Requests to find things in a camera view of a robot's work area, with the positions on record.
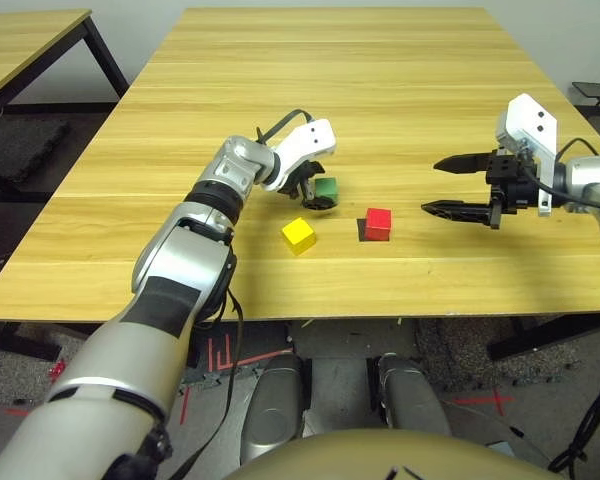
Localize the tan robot torso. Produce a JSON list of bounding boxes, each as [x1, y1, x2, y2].
[[224, 428, 556, 480]]

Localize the black main table frame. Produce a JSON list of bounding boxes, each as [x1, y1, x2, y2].
[[0, 314, 600, 361]]

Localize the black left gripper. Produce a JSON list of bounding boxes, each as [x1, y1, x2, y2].
[[278, 159, 339, 211]]

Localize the black folding stool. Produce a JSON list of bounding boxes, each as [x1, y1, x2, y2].
[[572, 74, 600, 107]]

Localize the wooden side table black legs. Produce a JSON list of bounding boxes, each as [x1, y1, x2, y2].
[[0, 8, 130, 151]]

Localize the grey robot left leg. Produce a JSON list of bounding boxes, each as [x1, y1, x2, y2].
[[239, 352, 306, 466]]

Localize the grey robot right leg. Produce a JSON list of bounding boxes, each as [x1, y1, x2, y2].
[[377, 352, 454, 439]]

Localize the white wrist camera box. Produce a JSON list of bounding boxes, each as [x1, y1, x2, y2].
[[262, 118, 339, 194], [494, 93, 559, 217]]

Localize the yellow wooden block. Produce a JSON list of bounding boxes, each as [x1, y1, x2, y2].
[[281, 216, 316, 257]]

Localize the grey robot leg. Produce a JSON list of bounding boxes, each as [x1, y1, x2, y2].
[[377, 352, 454, 439], [239, 352, 306, 466]]

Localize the green wooden block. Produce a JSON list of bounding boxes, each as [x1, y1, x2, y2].
[[313, 176, 339, 206]]

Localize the black foam floor mat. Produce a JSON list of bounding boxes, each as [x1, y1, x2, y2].
[[0, 117, 72, 184]]

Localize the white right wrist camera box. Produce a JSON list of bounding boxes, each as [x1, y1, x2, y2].
[[494, 93, 559, 217]]

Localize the black square marker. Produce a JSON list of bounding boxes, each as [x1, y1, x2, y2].
[[355, 217, 392, 244]]

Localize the red wooden block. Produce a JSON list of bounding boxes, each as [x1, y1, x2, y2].
[[364, 207, 393, 242]]

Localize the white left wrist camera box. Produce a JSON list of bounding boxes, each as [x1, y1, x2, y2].
[[262, 118, 339, 194]]

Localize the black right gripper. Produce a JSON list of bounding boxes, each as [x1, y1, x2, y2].
[[420, 149, 539, 230]]

